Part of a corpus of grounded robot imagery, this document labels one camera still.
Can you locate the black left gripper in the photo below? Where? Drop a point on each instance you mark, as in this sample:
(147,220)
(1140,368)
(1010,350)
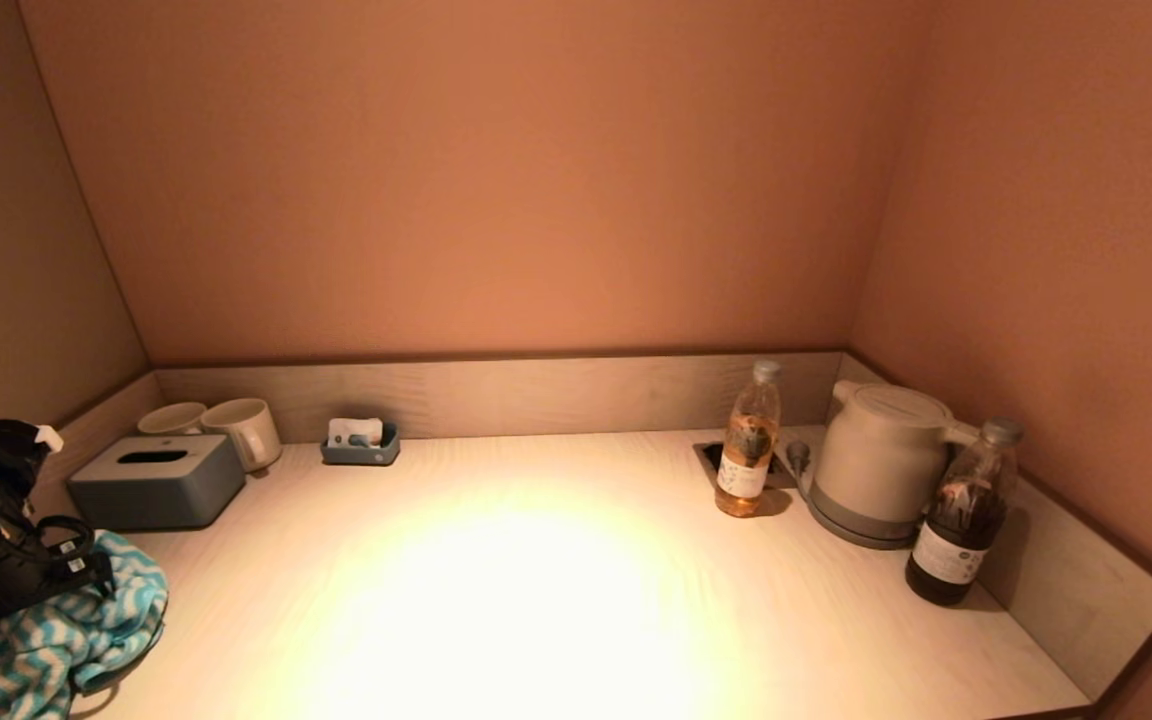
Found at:
(6,575)

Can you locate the teal white zigzag cloth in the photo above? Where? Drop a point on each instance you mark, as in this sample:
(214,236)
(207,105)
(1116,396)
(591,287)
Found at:
(56,660)

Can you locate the grey tissue box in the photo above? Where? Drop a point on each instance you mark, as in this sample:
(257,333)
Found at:
(156,490)

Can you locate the cream ceramic mug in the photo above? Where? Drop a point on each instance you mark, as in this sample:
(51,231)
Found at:
(171,417)
(246,427)

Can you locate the white sachet packets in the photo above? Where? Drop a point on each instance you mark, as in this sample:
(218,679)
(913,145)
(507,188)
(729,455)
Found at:
(351,430)

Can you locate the small blue-grey tray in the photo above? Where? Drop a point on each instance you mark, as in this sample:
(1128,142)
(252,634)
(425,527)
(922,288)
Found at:
(361,455)

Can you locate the wooden table backsplash rim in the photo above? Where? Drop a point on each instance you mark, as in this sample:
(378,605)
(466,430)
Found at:
(536,397)

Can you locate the black recessed table socket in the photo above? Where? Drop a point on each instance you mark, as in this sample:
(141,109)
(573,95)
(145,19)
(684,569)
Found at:
(709,455)

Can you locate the orange tea plastic bottle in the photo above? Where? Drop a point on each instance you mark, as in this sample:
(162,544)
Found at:
(748,447)

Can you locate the grey kettle power plug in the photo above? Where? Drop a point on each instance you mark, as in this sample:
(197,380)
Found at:
(798,455)

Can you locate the grey kettle base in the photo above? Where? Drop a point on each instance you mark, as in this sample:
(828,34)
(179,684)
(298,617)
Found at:
(851,530)

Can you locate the white electric kettle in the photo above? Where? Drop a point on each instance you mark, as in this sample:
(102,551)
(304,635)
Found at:
(881,447)

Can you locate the dark tea plastic bottle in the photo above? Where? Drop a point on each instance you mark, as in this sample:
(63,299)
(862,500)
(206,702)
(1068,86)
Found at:
(961,527)

